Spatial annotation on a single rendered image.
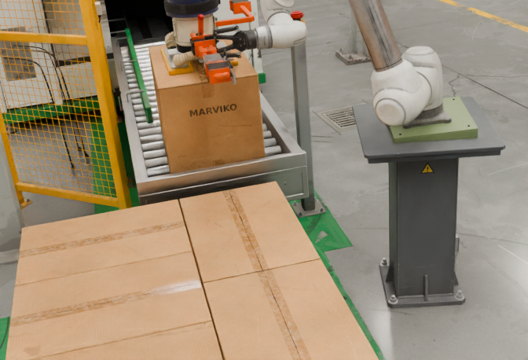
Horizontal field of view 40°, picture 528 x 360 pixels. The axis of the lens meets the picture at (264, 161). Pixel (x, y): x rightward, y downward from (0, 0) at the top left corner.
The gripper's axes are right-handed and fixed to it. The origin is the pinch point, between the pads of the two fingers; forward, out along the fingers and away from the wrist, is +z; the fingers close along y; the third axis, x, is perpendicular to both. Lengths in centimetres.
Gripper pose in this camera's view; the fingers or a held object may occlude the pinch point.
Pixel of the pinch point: (204, 45)
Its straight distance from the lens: 287.8
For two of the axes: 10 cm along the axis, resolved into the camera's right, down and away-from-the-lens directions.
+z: -9.7, 1.7, -1.8
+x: -2.3, -4.1, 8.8
